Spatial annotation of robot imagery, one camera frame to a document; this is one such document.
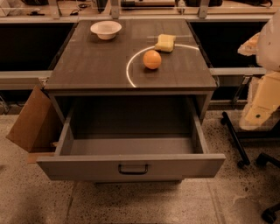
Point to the grey wooden cabinet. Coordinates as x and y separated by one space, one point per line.
90 66

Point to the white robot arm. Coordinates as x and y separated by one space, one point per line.
265 45

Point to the white ceramic bowl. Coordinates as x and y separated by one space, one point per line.
105 30

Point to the grey metal table frame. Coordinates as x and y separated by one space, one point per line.
31 50

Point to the yellow sponge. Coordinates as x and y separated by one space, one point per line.
165 43

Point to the black drawer handle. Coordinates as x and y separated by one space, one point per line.
132 170

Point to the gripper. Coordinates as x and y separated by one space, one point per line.
269 48

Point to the brown cardboard box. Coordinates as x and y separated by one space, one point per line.
37 128

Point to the grey top drawer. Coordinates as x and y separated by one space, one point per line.
102 132

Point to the orange ball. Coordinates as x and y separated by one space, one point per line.
152 59

